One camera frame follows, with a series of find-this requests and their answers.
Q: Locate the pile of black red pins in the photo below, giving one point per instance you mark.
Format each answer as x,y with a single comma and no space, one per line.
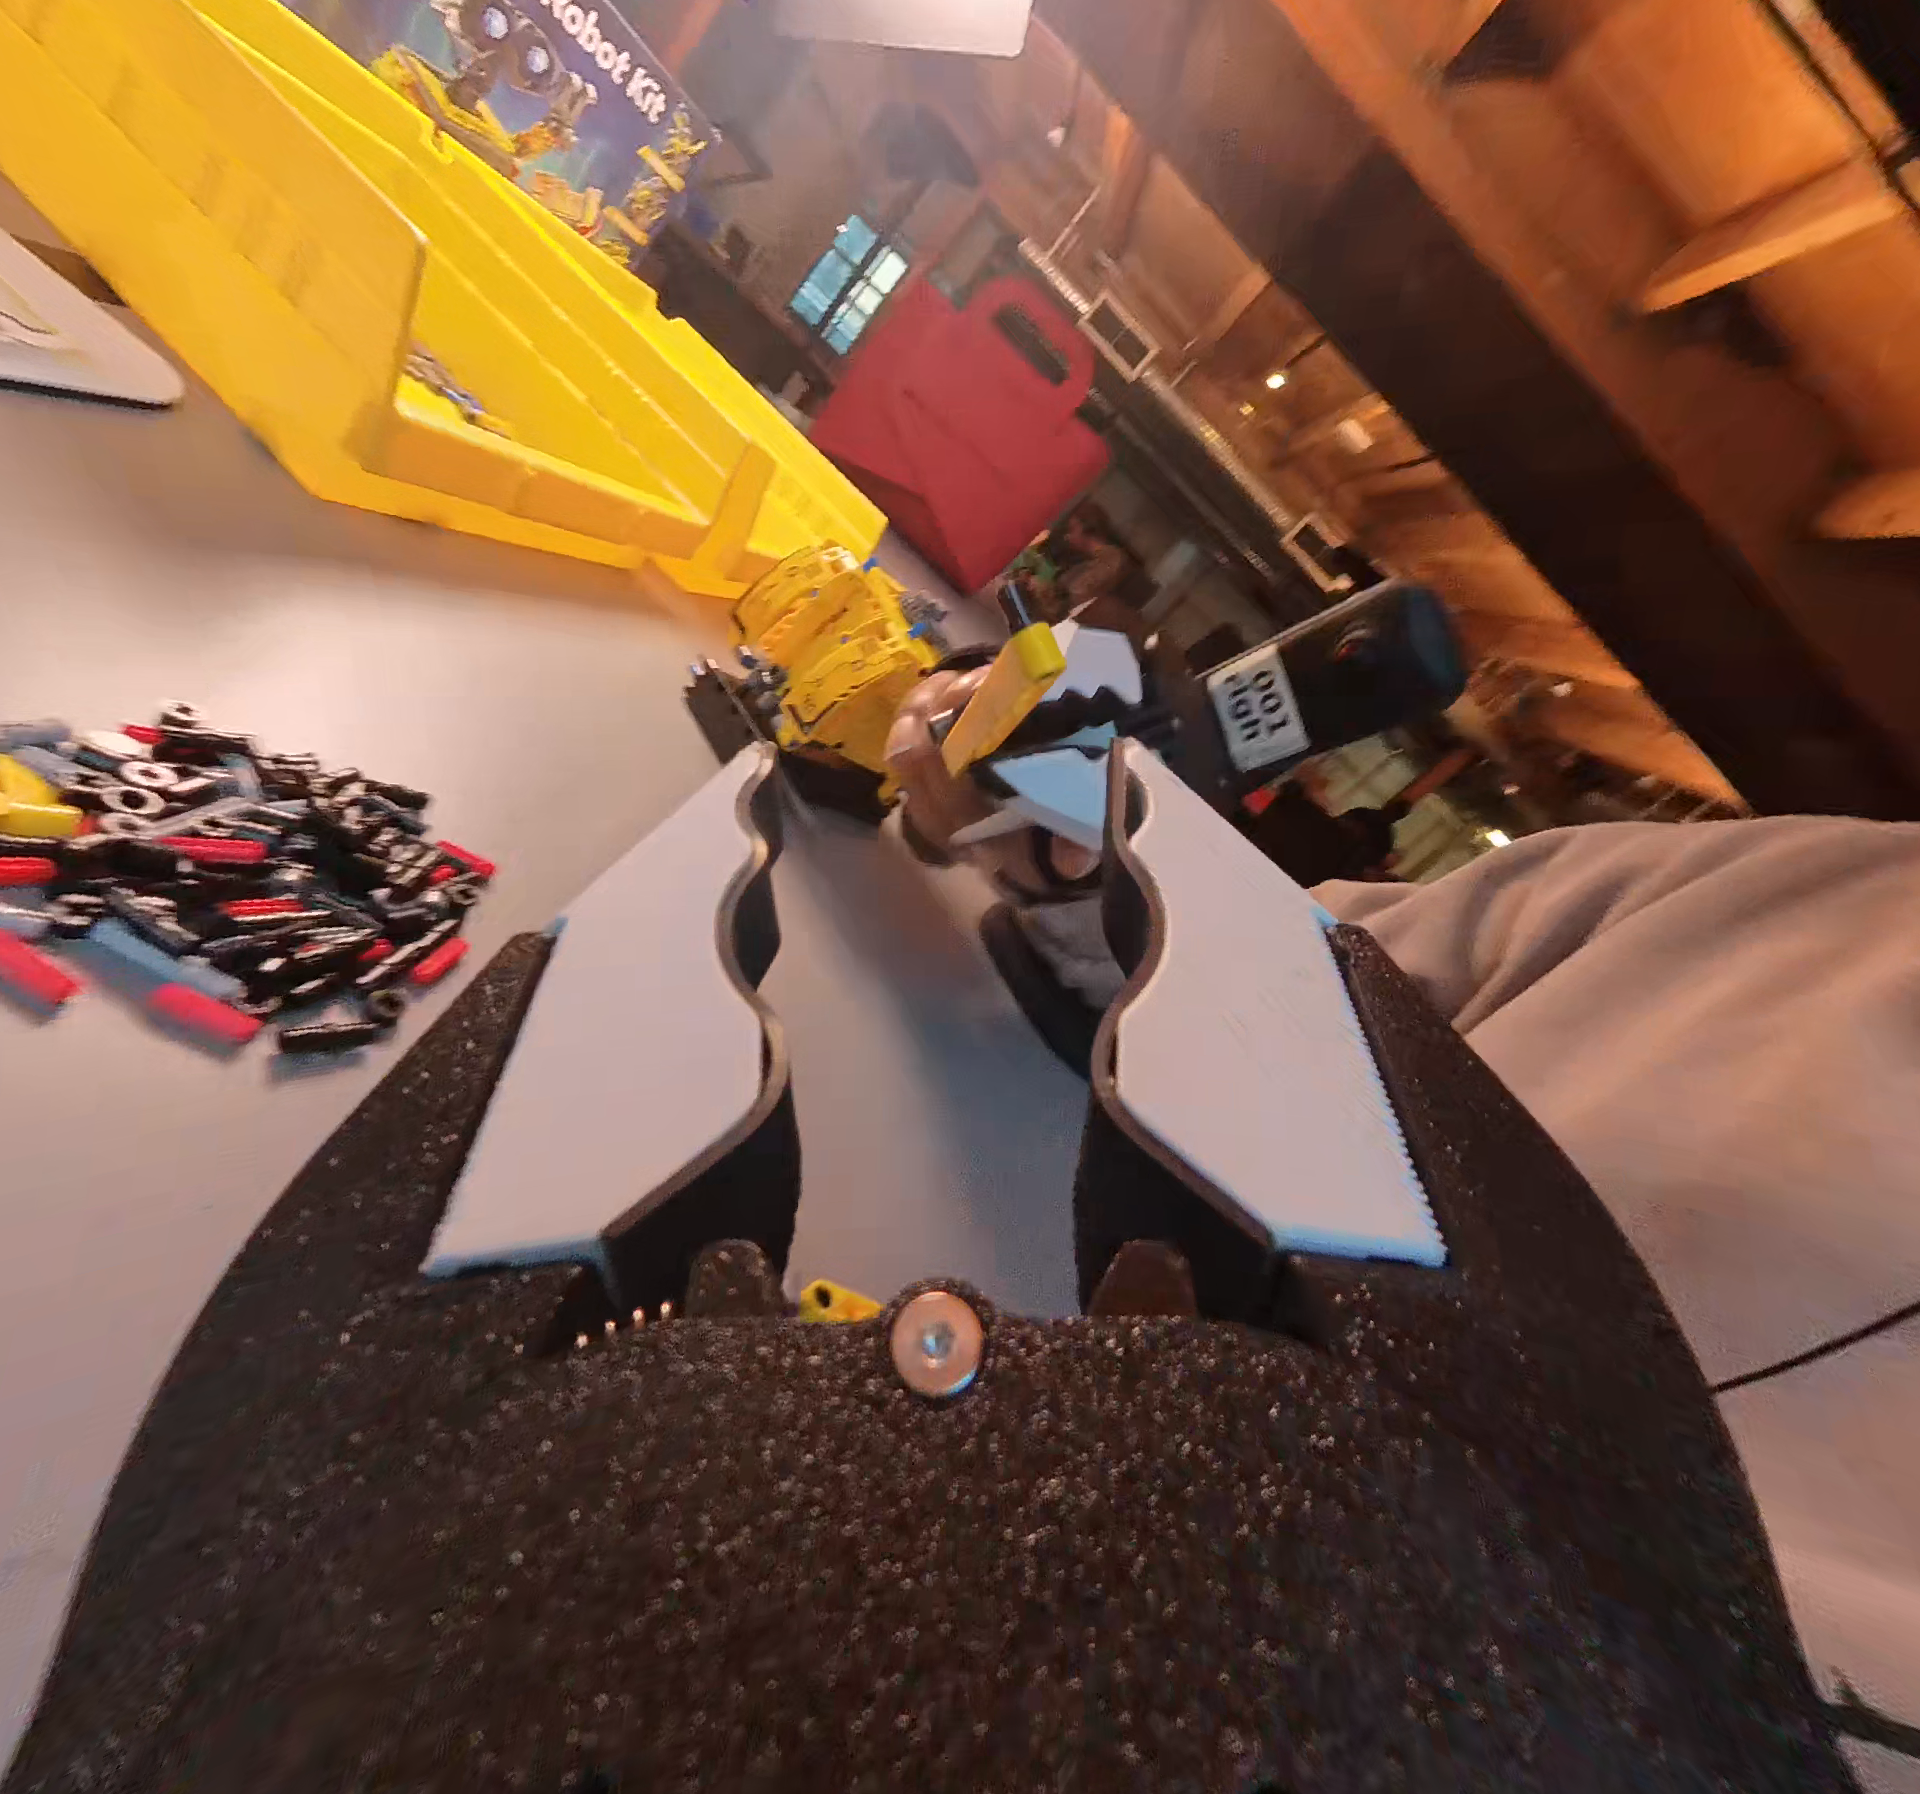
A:
224,881

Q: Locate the yellow bin with divider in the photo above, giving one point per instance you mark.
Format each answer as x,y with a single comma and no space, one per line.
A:
224,251

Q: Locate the yellow block robot model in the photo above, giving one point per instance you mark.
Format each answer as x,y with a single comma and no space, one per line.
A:
826,684

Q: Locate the short yellow beam with pins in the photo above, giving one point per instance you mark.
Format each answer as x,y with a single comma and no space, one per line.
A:
838,1303

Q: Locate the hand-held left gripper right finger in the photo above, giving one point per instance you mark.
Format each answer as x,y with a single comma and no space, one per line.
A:
1259,1074

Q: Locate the heap of assorted small parts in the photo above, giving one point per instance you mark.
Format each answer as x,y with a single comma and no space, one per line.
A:
450,392

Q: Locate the white wooden book stand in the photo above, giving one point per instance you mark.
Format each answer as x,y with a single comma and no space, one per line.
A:
75,340

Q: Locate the dark blue toy box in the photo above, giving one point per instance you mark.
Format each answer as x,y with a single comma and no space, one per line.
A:
569,70

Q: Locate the red felt bag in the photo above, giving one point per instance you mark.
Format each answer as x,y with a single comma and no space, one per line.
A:
946,443

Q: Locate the long yellow perforated beam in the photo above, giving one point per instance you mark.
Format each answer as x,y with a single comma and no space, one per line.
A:
997,699

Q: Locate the metal air duct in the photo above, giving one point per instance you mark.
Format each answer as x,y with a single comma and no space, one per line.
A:
1200,443

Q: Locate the ceiling air vent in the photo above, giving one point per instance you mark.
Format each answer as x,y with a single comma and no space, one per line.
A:
1320,552
1124,336

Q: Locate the person's right forearm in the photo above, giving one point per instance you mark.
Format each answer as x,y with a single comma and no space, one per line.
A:
1651,910

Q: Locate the grey desk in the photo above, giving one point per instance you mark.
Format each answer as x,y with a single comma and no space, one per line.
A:
450,625

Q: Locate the person's right hand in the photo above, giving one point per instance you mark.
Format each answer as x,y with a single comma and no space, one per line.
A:
937,789

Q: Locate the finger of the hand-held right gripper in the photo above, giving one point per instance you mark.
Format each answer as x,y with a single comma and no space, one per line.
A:
1102,670
1058,789

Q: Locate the person's grey hoodie torso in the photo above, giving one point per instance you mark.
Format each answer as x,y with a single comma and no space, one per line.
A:
1771,1226

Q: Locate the yellow plastic bin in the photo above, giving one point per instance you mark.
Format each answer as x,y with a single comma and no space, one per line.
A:
750,475

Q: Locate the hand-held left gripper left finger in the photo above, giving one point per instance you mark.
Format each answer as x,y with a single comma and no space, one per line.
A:
630,1074

